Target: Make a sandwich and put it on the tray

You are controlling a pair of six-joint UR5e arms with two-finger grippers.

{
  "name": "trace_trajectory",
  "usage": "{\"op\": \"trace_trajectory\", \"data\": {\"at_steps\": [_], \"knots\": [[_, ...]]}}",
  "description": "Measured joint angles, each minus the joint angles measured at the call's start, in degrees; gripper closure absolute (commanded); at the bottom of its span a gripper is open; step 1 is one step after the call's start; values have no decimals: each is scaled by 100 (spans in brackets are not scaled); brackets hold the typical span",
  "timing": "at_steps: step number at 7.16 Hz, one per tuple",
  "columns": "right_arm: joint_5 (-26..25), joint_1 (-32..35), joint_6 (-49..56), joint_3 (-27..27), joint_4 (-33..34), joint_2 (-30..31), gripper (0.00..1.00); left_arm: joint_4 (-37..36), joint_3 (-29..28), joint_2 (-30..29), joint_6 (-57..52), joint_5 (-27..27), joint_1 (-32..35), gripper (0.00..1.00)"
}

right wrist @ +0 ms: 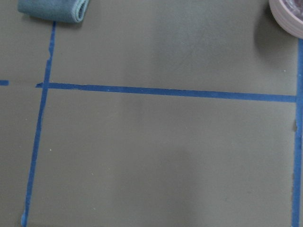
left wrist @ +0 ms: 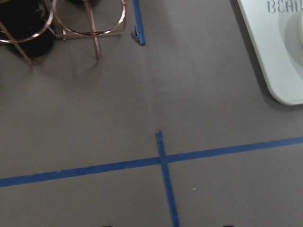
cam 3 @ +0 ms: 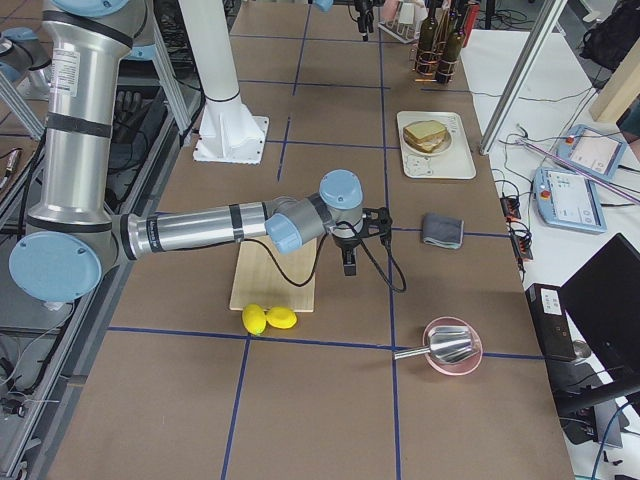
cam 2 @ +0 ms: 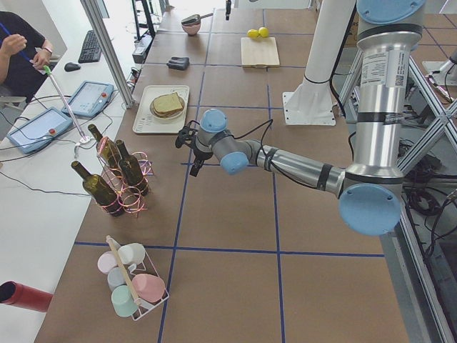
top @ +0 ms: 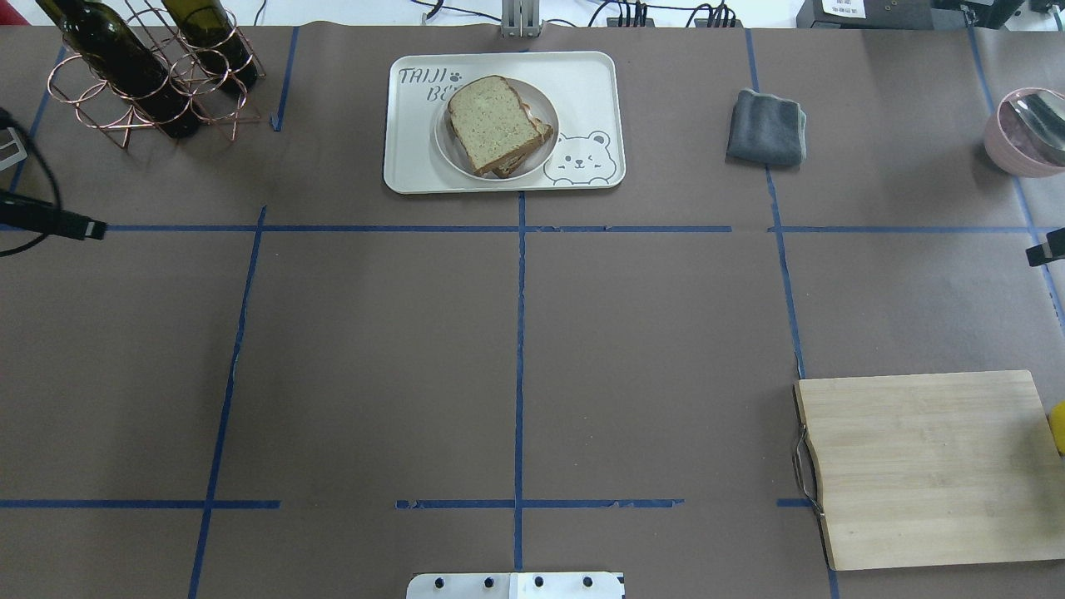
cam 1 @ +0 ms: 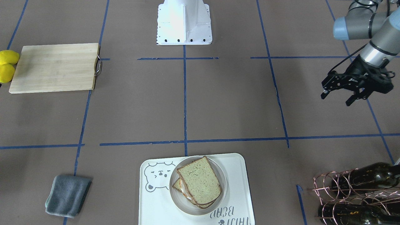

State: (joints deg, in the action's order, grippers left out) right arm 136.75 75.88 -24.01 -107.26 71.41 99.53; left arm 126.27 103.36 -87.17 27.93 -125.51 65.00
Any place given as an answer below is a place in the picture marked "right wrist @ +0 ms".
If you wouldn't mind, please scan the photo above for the folded grey cloth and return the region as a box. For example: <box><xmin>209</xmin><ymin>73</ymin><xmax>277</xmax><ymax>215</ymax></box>
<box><xmin>18</xmin><ymin>0</ymin><xmax>89</xmax><ymax>23</ymax></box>

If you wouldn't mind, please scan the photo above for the pink bowl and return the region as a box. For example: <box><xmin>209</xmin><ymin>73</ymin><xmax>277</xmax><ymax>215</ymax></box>
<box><xmin>269</xmin><ymin>0</ymin><xmax>303</xmax><ymax>39</ymax></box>

